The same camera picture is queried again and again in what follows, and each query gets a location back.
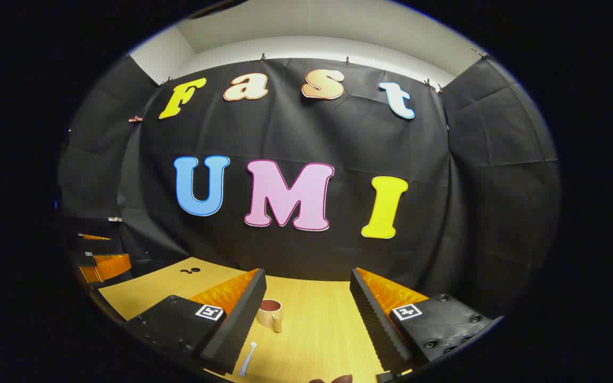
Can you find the wooden desktop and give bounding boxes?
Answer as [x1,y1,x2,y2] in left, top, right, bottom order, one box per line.
[98,257,429,383]

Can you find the pale blue toothbrush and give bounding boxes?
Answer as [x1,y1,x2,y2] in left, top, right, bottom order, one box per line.
[239,342,258,377]

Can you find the beige cup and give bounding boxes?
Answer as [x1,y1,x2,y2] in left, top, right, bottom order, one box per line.
[256,299,283,333]

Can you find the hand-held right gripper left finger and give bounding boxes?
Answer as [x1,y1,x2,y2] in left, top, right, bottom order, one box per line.
[126,269,267,376]

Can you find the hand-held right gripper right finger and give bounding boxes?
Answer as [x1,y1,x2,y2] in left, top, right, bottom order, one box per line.
[350,268,504,376]

